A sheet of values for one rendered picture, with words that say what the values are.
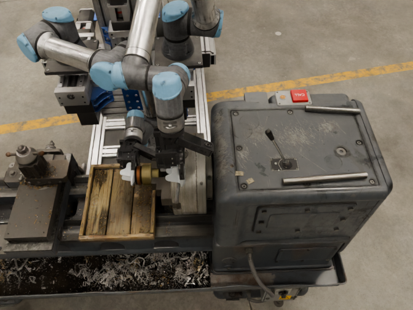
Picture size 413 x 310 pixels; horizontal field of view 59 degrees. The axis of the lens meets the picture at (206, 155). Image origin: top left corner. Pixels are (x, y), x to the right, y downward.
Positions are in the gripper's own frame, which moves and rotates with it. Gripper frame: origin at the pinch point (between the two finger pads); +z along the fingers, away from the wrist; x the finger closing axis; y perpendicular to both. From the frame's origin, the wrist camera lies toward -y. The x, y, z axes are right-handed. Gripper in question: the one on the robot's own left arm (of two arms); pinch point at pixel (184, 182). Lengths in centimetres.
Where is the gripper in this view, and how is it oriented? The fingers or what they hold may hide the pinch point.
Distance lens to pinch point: 115.7
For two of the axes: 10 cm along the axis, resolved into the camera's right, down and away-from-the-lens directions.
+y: -10.0, 0.6, -0.2
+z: 0.4, 8.2, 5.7
